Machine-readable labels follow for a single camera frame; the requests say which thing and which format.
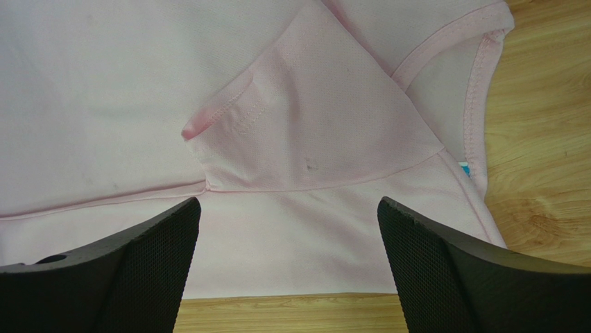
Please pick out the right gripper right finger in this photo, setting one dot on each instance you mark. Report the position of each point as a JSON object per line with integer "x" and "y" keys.
{"x": 449, "y": 281}

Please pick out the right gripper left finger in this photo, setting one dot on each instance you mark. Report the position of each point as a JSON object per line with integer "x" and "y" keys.
{"x": 130, "y": 281}

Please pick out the pink t shirt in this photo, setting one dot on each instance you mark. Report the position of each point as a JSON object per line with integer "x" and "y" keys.
{"x": 288, "y": 120}

